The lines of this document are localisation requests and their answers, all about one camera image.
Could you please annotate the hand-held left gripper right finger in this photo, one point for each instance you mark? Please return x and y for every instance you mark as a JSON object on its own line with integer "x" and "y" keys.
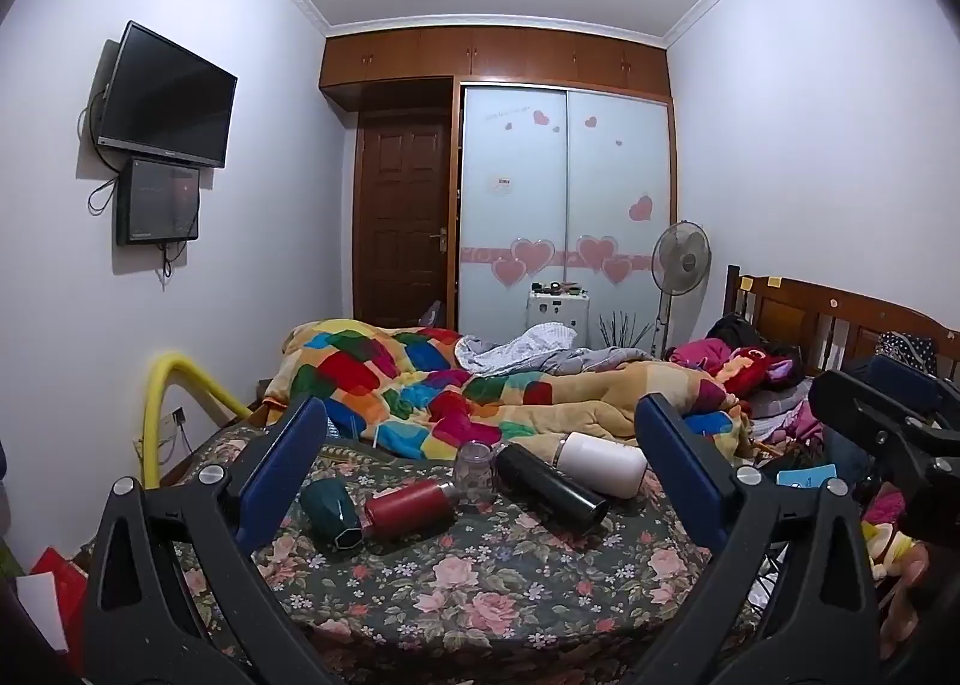
{"x": 679, "y": 464}

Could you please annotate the small white appliance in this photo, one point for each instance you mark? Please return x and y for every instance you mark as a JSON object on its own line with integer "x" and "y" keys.
{"x": 559, "y": 316}

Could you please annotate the brown wooden door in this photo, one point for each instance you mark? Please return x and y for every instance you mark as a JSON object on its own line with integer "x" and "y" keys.
{"x": 405, "y": 220}

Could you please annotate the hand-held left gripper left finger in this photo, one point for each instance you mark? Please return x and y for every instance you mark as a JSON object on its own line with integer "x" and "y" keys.
{"x": 276, "y": 479}

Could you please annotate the clear glass cup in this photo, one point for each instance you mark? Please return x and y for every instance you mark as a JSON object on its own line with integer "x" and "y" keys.
{"x": 474, "y": 479}

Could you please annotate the light blue card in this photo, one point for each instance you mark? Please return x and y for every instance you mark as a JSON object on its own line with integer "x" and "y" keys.
{"x": 806, "y": 476}

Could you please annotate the grey striped cloth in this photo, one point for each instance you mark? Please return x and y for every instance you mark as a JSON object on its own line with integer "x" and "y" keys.
{"x": 540, "y": 347}

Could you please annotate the white thermos bottle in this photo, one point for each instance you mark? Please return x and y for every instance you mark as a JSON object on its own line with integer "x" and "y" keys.
{"x": 604, "y": 464}

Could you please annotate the black cloth bundle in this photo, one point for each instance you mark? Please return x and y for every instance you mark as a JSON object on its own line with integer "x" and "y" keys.
{"x": 739, "y": 332}

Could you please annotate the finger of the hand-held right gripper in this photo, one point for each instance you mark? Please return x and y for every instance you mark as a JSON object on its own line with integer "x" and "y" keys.
{"x": 874, "y": 415}
{"x": 907, "y": 376}

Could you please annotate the wooden wardrobe with heart stickers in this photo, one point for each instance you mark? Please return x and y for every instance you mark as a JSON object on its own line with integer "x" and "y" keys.
{"x": 562, "y": 190}

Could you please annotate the dark green faceted cup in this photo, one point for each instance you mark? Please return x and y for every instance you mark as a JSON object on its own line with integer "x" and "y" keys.
{"x": 330, "y": 512}

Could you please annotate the colourful patchwork quilt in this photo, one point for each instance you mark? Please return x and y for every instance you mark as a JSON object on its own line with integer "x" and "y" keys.
{"x": 450, "y": 392}

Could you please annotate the dark dotted bag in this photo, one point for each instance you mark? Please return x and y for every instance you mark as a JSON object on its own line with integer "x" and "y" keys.
{"x": 909, "y": 349}

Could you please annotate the yellow plush toy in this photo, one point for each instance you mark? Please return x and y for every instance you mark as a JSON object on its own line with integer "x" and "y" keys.
{"x": 889, "y": 546}

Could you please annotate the large black wall television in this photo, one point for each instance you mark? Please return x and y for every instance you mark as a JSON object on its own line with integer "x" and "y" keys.
{"x": 169, "y": 96}

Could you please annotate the standing electric fan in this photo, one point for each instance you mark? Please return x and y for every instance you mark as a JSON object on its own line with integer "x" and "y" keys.
{"x": 681, "y": 257}

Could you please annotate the red plush toy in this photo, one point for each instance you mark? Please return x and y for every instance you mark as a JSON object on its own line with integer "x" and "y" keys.
{"x": 739, "y": 364}

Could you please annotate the black thermos bottle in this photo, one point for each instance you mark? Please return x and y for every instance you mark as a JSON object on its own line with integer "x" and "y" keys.
{"x": 551, "y": 486}

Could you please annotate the floral bed sheet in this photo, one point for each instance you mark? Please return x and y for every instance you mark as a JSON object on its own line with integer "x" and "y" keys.
{"x": 480, "y": 580}

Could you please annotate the small black wall monitor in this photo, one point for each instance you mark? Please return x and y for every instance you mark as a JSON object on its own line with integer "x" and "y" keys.
{"x": 159, "y": 199}

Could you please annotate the red thermos bottle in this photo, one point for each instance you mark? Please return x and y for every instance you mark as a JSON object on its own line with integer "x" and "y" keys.
{"x": 409, "y": 511}

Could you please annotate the yellow foam tube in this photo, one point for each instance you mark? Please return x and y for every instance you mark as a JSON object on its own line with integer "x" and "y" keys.
{"x": 169, "y": 370}

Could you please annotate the red paper bag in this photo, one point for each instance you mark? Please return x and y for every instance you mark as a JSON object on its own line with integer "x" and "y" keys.
{"x": 64, "y": 580}

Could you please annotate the wooden bed headboard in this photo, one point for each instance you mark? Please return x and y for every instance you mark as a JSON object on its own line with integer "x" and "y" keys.
{"x": 817, "y": 317}

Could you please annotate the bundle of dark sticks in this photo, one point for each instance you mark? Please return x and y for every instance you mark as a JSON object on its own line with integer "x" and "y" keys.
{"x": 622, "y": 331}

